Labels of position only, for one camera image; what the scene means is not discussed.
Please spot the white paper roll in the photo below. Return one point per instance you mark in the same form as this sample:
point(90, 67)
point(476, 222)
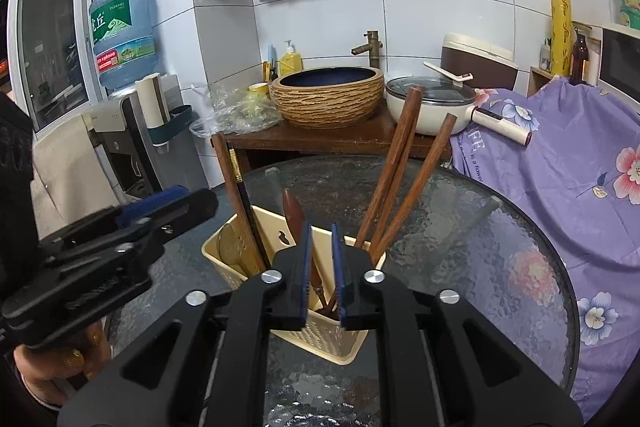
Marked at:
point(150, 99)

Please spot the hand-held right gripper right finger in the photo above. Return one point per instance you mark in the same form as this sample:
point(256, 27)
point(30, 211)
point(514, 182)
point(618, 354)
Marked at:
point(341, 287)

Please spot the yellow cup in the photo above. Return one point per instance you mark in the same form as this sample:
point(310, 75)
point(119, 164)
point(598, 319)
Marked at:
point(259, 89)

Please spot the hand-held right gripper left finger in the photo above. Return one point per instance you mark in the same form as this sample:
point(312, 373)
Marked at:
point(302, 287)

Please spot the small glass jar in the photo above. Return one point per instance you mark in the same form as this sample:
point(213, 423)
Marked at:
point(545, 57)

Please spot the small wooden rack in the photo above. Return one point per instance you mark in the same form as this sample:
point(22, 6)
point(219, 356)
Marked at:
point(540, 83)

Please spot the white microwave oven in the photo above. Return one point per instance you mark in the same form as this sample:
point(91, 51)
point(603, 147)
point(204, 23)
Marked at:
point(620, 62)

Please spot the sliding glass door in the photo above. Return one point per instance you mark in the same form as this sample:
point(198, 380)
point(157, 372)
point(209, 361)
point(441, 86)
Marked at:
point(50, 47)

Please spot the blue water bottle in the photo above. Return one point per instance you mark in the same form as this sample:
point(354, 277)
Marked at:
point(122, 37)

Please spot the brown glass bottle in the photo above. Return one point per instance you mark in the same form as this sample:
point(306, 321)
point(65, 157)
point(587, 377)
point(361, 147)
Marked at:
point(579, 62)

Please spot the woven pattern sink basin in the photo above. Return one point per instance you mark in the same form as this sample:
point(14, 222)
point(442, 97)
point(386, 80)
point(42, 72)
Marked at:
point(325, 107)

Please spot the person's left hand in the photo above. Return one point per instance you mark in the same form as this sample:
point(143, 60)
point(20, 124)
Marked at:
point(47, 372)

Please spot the purple floral cloth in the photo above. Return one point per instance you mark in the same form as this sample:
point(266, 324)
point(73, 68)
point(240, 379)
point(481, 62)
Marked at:
point(575, 157)

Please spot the teal plastic holder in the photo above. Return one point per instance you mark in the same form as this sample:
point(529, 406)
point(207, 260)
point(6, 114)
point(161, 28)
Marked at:
point(172, 127)

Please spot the yellow soap pump bottle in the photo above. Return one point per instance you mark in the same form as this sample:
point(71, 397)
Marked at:
point(290, 64)

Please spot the cream perforated utensil holder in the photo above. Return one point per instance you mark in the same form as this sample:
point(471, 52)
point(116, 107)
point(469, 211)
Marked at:
point(260, 224)

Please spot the dark wooden cabinet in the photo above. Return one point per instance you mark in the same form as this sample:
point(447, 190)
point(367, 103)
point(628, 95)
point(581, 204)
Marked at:
point(310, 139)

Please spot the white rice paddle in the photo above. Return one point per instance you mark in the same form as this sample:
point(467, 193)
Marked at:
point(445, 71)

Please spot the brown and white rice cooker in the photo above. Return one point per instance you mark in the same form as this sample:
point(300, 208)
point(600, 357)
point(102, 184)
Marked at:
point(495, 72)

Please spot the white and black water dispenser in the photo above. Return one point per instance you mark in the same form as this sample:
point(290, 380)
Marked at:
point(107, 117)

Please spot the white electric pot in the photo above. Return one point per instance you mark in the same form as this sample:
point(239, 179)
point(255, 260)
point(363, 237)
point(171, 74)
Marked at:
point(430, 124)

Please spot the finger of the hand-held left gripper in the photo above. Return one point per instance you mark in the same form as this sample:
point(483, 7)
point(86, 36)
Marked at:
point(195, 207)
point(150, 204)

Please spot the black and brown chopsticks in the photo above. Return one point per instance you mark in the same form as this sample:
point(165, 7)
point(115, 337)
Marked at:
point(224, 157)

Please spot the beige board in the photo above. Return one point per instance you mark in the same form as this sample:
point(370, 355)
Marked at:
point(65, 167)

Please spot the black chopstick with gold band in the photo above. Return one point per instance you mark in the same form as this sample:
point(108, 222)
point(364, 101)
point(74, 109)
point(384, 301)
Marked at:
point(250, 209)

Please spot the clear plastic bag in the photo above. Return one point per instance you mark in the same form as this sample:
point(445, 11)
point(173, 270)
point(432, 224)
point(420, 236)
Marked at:
point(225, 112)

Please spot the brass faucet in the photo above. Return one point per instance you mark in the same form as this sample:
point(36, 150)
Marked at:
point(372, 49)

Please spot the yellow roll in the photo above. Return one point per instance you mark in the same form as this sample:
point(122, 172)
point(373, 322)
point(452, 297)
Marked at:
point(561, 32)

